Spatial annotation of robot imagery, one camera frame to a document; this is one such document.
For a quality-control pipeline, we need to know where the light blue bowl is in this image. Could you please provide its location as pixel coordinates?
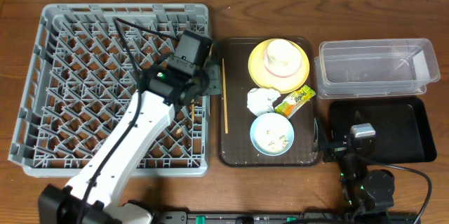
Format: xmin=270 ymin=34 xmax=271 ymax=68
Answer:
xmin=250 ymin=113 xmax=295 ymax=157

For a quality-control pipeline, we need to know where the grey plastic dishwasher rack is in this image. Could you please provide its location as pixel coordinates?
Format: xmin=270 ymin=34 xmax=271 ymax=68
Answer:
xmin=8 ymin=4 xmax=210 ymax=178

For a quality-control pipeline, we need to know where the clear plastic bin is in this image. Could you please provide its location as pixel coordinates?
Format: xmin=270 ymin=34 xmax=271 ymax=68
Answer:
xmin=314 ymin=38 xmax=441 ymax=99

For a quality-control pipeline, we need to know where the white tissue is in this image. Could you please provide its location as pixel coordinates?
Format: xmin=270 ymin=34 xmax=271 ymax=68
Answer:
xmin=247 ymin=88 xmax=281 ymax=117

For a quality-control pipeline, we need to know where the yellow green snack wrapper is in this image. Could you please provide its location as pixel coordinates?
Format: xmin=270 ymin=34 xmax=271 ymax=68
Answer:
xmin=274 ymin=85 xmax=316 ymax=119

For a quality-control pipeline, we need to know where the dark brown serving tray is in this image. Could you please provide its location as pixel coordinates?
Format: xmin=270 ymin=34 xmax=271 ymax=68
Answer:
xmin=218 ymin=37 xmax=321 ymax=167

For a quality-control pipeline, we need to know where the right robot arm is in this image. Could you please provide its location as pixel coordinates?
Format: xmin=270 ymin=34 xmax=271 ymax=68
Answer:
xmin=312 ymin=118 xmax=395 ymax=220

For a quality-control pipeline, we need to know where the pink shallow bowl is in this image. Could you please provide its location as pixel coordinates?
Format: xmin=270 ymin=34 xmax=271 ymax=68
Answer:
xmin=262 ymin=50 xmax=302 ymax=78

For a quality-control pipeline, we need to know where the white cup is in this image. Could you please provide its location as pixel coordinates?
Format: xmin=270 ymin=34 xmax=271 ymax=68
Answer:
xmin=266 ymin=39 xmax=301 ymax=67

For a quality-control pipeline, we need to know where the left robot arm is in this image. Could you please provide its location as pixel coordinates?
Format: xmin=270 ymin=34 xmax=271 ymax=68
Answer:
xmin=38 ymin=55 xmax=222 ymax=223

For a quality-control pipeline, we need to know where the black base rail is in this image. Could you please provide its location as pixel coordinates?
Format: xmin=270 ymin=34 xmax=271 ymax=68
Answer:
xmin=152 ymin=210 xmax=419 ymax=224

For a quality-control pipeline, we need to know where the black rectangular tray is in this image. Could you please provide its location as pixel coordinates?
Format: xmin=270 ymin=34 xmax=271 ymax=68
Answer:
xmin=329 ymin=97 xmax=437 ymax=164

